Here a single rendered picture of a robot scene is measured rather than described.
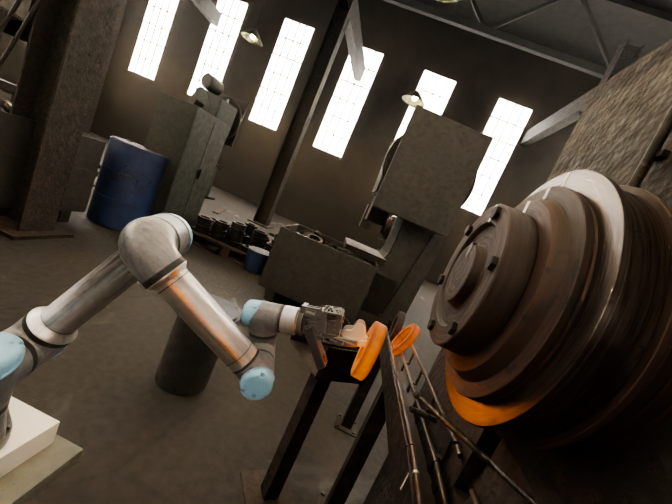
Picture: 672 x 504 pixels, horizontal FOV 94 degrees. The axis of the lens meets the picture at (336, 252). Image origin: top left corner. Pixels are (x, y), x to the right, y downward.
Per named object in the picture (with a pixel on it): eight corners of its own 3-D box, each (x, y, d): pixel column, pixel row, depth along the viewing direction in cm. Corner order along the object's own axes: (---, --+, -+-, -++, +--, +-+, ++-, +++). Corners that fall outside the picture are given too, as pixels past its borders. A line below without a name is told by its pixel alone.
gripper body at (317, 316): (343, 315, 80) (298, 307, 81) (338, 348, 80) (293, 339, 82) (347, 308, 87) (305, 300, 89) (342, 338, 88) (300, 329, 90)
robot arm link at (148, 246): (130, 209, 59) (287, 385, 72) (153, 206, 70) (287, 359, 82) (80, 245, 59) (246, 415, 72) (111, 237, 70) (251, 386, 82)
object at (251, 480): (282, 458, 142) (345, 318, 132) (300, 519, 119) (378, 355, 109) (238, 460, 132) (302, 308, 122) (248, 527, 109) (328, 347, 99)
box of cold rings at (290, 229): (351, 311, 390) (377, 253, 379) (348, 337, 308) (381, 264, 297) (275, 277, 393) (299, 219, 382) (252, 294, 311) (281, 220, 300)
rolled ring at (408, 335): (382, 356, 152) (387, 361, 152) (406, 342, 139) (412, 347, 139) (396, 332, 165) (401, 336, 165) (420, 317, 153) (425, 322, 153)
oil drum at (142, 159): (160, 233, 374) (184, 162, 362) (119, 235, 316) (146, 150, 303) (118, 213, 380) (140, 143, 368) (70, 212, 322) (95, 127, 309)
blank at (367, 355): (386, 320, 90) (375, 315, 91) (389, 335, 75) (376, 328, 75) (362, 367, 91) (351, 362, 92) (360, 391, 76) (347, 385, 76)
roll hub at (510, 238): (440, 326, 74) (495, 215, 70) (474, 387, 46) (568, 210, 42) (418, 315, 75) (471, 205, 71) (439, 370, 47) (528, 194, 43)
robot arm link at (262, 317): (250, 321, 92) (252, 294, 91) (286, 328, 91) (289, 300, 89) (237, 332, 84) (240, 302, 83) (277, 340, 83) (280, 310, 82)
